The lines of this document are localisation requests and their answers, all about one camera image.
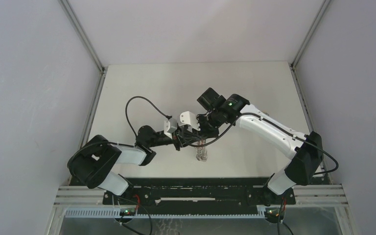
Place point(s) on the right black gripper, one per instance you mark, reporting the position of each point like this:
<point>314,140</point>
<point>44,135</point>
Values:
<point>203,132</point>

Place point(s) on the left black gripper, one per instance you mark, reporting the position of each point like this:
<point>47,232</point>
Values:
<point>182,137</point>

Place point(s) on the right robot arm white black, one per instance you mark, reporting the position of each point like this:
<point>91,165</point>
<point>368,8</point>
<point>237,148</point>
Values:
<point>302,150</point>

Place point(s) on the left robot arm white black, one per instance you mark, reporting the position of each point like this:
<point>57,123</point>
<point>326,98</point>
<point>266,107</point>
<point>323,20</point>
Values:
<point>92,163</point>

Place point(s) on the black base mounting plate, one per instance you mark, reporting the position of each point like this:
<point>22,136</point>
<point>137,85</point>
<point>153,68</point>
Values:
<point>250,191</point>

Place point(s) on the left green circuit board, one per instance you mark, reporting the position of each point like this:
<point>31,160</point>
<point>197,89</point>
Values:
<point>127,212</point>

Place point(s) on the green circuit board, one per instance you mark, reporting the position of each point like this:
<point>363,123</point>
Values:
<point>127,212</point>
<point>272,213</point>

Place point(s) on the right green circuit board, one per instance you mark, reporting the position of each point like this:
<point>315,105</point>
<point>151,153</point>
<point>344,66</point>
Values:
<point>272,213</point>

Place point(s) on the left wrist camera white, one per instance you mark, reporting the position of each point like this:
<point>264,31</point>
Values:
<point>170,126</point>

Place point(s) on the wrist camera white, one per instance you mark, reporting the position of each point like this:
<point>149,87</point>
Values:
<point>188,118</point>
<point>170,126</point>

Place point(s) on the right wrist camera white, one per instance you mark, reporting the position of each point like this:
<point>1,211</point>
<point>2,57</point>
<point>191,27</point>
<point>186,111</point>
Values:
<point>188,118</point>

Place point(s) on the aluminium frame post right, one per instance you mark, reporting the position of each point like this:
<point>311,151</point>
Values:
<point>300,64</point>

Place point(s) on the aluminium frame post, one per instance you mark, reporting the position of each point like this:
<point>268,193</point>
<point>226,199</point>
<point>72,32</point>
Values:
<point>98,75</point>
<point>300,64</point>

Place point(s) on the aluminium frame post left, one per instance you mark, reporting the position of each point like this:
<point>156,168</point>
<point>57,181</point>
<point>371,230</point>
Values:
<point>98,75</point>

